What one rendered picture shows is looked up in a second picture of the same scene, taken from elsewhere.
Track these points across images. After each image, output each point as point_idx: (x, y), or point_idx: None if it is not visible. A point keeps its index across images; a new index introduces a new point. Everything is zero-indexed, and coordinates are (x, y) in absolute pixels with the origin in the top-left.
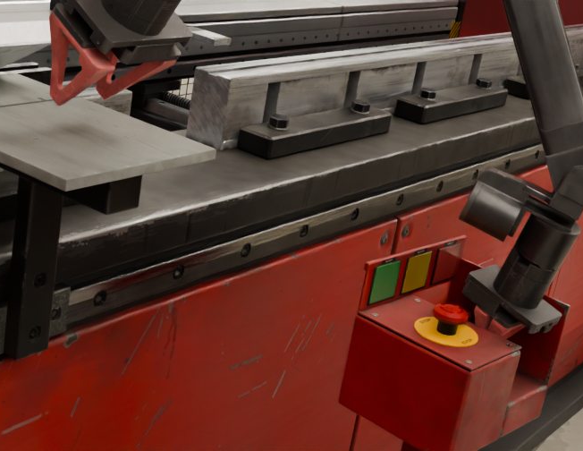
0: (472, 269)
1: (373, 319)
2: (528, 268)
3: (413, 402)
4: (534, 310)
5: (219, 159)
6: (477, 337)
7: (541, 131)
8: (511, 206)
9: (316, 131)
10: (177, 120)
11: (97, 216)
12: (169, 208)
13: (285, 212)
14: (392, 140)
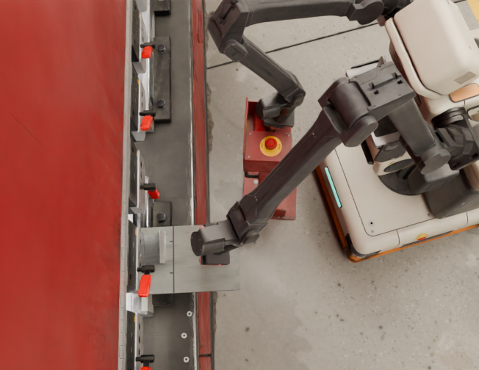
0: (253, 103)
1: (250, 159)
2: (286, 117)
3: (272, 168)
4: (289, 118)
5: (161, 140)
6: (279, 141)
7: (280, 93)
8: (276, 110)
9: (170, 90)
10: None
11: (183, 225)
12: (189, 197)
13: (193, 138)
14: (178, 48)
